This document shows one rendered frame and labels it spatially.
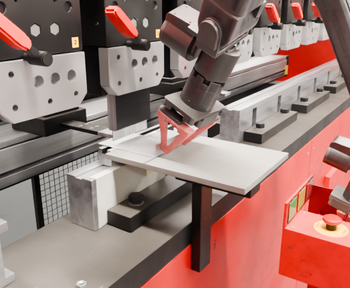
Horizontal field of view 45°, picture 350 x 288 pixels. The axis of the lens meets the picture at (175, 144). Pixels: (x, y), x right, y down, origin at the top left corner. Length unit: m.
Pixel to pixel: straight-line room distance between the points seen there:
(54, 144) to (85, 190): 0.28
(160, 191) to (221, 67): 0.29
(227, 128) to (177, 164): 0.52
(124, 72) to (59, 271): 0.33
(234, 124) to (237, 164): 0.49
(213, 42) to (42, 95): 0.24
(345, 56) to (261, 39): 0.33
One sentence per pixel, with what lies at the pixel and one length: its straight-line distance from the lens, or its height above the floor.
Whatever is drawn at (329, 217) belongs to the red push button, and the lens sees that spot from 0.99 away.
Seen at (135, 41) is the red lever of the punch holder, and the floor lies 1.19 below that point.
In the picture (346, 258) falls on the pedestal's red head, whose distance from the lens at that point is 0.96.
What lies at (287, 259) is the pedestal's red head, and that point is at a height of 0.71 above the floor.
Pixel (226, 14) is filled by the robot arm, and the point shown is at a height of 1.23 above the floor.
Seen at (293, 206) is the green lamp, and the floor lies 0.82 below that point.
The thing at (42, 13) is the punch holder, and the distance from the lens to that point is 0.60.
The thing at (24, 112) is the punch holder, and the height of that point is 1.12.
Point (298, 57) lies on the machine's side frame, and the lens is 2.91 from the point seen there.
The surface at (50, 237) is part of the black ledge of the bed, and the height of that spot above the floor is 0.87.
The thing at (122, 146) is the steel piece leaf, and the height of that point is 1.00.
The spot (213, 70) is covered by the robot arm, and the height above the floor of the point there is 1.15.
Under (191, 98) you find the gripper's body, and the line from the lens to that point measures 0.67.
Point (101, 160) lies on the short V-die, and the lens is 0.78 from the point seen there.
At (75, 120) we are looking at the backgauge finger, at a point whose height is 1.00.
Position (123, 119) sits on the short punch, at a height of 1.05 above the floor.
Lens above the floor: 1.25
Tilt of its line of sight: 19 degrees down
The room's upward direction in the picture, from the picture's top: straight up
